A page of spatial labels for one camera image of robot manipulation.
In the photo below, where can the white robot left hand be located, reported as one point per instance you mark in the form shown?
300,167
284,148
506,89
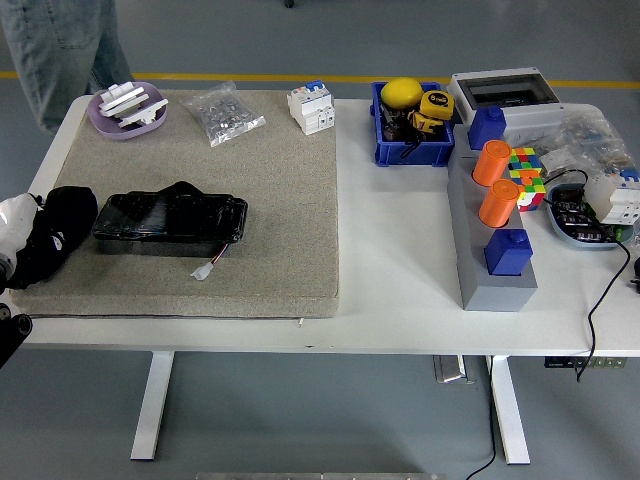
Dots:
17,220

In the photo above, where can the black rag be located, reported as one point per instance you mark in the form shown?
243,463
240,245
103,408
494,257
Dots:
65,210

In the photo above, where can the black table control panel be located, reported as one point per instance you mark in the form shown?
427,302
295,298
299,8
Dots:
560,363

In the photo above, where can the purple dish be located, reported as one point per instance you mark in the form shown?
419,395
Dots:
107,128

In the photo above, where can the white ribbed plastic piece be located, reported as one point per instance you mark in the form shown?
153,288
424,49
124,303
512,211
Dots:
120,97

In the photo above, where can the white flat plastic piece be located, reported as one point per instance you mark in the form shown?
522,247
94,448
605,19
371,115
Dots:
145,113

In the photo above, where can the person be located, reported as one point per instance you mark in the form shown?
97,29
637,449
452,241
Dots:
45,50

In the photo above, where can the clear bag of metal nuts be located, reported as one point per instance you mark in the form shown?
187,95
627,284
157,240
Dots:
222,117

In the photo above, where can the white table leg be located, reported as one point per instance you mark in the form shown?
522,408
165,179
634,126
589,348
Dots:
507,410
152,410

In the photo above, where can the grey-brown mat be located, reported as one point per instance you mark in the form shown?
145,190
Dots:
275,200

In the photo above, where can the white circuit breaker blue switches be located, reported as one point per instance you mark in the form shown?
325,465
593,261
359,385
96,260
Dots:
310,111

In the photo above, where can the black hand tools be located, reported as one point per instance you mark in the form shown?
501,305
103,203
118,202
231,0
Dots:
392,126

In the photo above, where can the yellow ball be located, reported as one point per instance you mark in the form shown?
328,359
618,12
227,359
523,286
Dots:
400,92

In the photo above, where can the blue plastic bin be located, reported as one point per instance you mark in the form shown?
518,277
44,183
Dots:
420,155

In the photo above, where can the yellow tape measure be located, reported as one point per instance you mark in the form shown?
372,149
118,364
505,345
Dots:
433,102

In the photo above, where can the orange cylinder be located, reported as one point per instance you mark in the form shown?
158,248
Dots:
497,205
490,162

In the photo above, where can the blue square block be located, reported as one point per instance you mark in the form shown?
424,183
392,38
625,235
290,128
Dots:
507,252
485,128

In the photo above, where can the long grey block holder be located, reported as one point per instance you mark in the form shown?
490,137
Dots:
495,295

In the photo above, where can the colourful puzzle cube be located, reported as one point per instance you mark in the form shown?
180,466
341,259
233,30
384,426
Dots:
525,160
533,190

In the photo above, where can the grey electrical distribution box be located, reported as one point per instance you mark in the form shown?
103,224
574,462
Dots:
530,119

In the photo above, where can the blue-grey dish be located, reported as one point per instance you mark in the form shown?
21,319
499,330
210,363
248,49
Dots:
562,233

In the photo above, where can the black electronic modules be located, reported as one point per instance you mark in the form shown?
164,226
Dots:
575,210

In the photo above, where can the clear bag of parts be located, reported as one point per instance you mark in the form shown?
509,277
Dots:
590,135

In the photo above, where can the white circuit breaker cluster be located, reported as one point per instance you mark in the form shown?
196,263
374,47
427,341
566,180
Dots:
615,200

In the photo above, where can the black plug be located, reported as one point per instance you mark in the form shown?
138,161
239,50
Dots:
636,270

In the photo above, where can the silver metal bracket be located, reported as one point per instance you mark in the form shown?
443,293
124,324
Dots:
452,370

